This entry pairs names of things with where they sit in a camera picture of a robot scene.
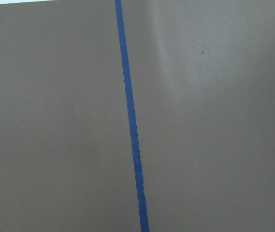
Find white side table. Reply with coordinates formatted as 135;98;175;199
0;0;55;4

